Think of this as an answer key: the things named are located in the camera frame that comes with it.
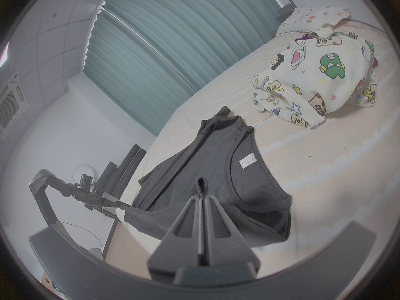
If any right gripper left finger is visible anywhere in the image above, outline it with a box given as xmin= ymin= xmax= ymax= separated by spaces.
xmin=147 ymin=196 xmax=202 ymax=282

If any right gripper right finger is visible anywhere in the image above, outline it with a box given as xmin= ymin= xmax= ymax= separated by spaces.
xmin=205 ymin=195 xmax=261 ymax=273

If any black T-shirt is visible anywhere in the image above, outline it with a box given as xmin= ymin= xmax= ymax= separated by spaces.
xmin=123 ymin=106 xmax=293 ymax=248

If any bed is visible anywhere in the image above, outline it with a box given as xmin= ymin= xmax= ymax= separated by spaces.
xmin=116 ymin=0 xmax=399 ymax=282

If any black chest of drawers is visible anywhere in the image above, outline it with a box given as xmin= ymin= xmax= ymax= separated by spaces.
xmin=99 ymin=144 xmax=147 ymax=201

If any white printed pyjama garment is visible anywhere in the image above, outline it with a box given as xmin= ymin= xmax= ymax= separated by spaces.
xmin=251 ymin=31 xmax=379 ymax=130

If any ceiling air vent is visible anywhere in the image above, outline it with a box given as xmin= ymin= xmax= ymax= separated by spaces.
xmin=0 ymin=71 xmax=29 ymax=140

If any grey bedside table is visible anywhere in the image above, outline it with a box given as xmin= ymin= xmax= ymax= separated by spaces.
xmin=274 ymin=4 xmax=294 ymax=20

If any white printed pillow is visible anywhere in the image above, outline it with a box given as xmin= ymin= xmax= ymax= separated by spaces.
xmin=276 ymin=6 xmax=350 ymax=37

